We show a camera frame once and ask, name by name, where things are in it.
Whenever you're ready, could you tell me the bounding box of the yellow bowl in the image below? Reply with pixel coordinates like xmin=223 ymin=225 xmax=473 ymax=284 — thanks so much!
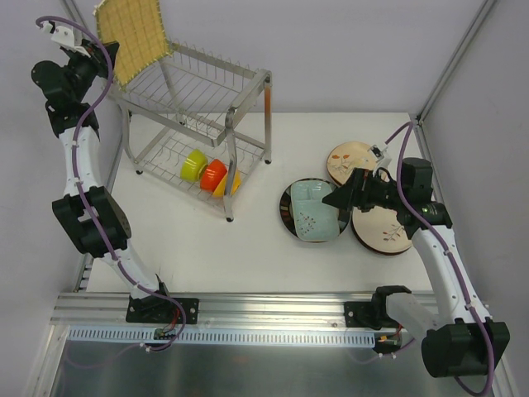
xmin=212 ymin=169 xmax=242 ymax=199

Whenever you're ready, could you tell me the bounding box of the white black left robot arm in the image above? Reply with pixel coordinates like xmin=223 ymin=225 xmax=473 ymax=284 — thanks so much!
xmin=31 ymin=40 xmax=199 ymax=327

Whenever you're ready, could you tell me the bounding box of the orange bowl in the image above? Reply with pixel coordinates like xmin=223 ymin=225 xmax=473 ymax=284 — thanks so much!
xmin=200 ymin=159 xmax=227 ymax=192

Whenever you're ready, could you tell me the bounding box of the beige leaf round plate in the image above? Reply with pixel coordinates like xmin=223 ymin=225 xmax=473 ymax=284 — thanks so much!
xmin=351 ymin=207 xmax=412 ymax=256

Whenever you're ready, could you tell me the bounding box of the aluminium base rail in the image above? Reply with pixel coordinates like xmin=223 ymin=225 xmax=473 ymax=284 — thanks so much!
xmin=50 ymin=291 xmax=372 ymax=331

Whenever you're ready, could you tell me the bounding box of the aluminium right frame post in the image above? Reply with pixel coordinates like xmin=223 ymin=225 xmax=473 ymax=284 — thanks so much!
xmin=416 ymin=0 xmax=499 ymax=125

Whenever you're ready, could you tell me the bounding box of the aluminium frame post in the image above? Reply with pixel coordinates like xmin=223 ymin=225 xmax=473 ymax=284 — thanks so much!
xmin=59 ymin=0 xmax=93 ymax=44
xmin=416 ymin=0 xmax=499 ymax=125

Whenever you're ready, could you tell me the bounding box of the stainless steel dish rack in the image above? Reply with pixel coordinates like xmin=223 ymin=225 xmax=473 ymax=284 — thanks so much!
xmin=110 ymin=41 xmax=273 ymax=222

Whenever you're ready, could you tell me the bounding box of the lime green bowl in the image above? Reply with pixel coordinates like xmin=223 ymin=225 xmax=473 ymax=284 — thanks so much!
xmin=180 ymin=149 xmax=208 ymax=183

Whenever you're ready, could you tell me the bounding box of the beige bird round plate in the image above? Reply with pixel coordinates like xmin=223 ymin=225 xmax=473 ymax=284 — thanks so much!
xmin=326 ymin=141 xmax=375 ymax=186

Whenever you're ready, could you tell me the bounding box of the light blue divided plate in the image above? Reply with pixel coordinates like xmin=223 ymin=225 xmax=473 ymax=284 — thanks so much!
xmin=290 ymin=179 xmax=340 ymax=242

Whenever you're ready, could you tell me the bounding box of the white slotted cable duct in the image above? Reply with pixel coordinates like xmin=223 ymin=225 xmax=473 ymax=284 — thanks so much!
xmin=67 ymin=326 xmax=376 ymax=348

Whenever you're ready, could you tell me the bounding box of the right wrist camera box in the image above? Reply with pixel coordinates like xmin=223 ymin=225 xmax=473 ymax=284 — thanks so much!
xmin=368 ymin=143 xmax=392 ymax=171

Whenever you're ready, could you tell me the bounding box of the woven bamboo tray plate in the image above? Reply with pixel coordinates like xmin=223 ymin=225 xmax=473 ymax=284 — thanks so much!
xmin=93 ymin=0 xmax=174 ymax=88

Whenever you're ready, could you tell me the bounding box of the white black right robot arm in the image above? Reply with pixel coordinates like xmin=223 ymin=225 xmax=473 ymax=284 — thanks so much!
xmin=322 ymin=157 xmax=510 ymax=379

